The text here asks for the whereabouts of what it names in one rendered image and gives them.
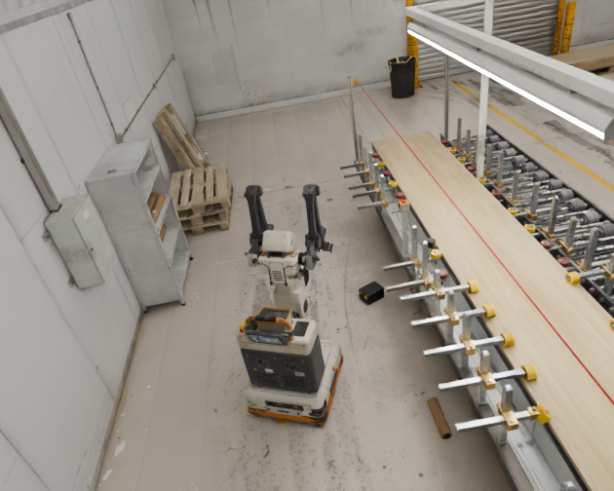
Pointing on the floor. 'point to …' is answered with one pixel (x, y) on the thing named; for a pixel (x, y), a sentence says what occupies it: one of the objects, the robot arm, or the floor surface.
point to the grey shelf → (173, 264)
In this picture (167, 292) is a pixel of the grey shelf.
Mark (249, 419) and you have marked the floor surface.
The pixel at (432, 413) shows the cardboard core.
